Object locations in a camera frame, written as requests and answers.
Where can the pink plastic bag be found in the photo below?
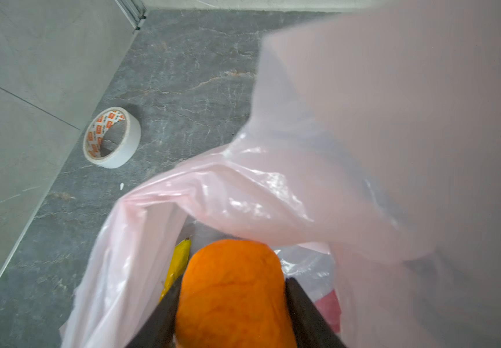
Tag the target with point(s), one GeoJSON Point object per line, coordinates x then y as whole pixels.
{"type": "Point", "coordinates": [374, 138]}

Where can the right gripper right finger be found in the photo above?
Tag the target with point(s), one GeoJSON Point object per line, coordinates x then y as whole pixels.
{"type": "Point", "coordinates": [309, 327]}

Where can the yellow fake banana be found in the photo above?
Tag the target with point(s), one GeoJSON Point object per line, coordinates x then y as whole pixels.
{"type": "Point", "coordinates": [178, 264]}

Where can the masking tape roll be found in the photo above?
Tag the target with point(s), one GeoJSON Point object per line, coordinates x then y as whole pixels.
{"type": "Point", "coordinates": [112, 138]}

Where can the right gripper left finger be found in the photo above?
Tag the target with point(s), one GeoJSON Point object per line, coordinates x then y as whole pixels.
{"type": "Point", "coordinates": [158, 330]}

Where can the orange fake fruit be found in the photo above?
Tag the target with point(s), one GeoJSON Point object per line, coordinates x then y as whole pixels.
{"type": "Point", "coordinates": [233, 295]}

